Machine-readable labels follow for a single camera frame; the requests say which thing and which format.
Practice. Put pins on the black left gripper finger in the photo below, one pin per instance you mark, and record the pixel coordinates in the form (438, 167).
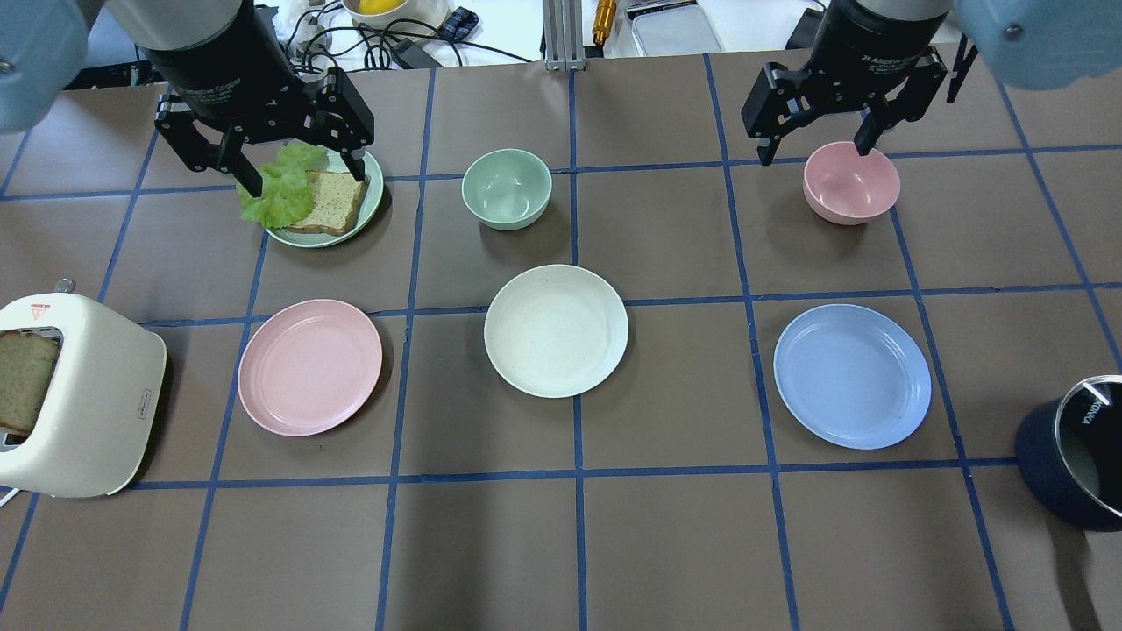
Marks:
(177, 127)
(337, 118)

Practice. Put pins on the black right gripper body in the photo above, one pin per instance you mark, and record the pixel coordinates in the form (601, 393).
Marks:
(877, 51)

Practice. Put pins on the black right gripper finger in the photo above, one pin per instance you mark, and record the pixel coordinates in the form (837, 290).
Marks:
(910, 104)
(778, 103)

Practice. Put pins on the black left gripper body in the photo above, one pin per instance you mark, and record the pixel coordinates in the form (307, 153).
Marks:
(221, 77)

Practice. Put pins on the blue plate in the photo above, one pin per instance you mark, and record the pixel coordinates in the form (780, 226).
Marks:
(852, 376)

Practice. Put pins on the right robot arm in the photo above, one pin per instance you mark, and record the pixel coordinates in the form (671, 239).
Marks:
(1027, 44)

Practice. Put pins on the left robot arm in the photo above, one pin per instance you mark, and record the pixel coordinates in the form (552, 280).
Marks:
(44, 44)

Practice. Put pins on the green plate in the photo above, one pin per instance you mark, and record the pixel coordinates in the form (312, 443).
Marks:
(368, 208)

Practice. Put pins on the brown bread slice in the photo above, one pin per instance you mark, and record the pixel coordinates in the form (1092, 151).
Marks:
(337, 200)

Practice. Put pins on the black power adapter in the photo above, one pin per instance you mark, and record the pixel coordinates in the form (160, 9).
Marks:
(408, 55)

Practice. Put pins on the green lettuce leaf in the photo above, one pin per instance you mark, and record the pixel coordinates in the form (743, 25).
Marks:
(287, 195)

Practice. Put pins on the pink bowl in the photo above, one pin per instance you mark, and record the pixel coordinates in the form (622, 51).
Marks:
(847, 188)

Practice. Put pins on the white bowl with fruit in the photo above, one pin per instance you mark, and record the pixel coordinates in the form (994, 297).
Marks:
(399, 16)

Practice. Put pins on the silver kitchen scale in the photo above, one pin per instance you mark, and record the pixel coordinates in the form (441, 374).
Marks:
(671, 28)

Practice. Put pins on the green bowl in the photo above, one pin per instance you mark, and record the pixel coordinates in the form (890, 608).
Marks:
(507, 189)

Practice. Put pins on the pink plate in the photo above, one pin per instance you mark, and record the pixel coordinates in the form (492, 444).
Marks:
(310, 367)

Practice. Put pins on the bread slice in toaster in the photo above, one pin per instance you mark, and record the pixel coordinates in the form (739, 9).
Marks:
(27, 362)

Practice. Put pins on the cream plate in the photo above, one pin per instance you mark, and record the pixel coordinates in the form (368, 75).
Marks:
(556, 331)

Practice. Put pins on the cream toaster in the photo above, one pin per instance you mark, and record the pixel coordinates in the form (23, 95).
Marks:
(97, 416)

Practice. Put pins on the glass pot lid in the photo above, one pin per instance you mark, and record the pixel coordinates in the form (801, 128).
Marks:
(1088, 434)

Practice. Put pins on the dark blue pot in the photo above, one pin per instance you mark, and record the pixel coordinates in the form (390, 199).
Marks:
(1041, 467)

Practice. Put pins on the aluminium frame post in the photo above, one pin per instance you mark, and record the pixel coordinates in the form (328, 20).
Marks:
(563, 36)

